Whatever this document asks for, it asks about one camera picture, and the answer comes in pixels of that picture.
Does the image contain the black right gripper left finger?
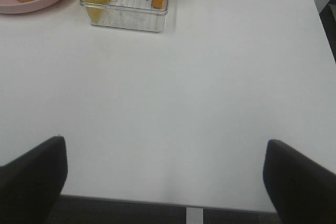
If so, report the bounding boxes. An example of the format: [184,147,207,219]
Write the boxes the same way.
[1,136,68,223]

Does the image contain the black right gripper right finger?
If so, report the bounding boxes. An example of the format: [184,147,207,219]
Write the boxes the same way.
[263,140,335,223]

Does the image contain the white table leg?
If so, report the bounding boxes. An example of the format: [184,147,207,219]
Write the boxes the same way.
[186,207,204,224]

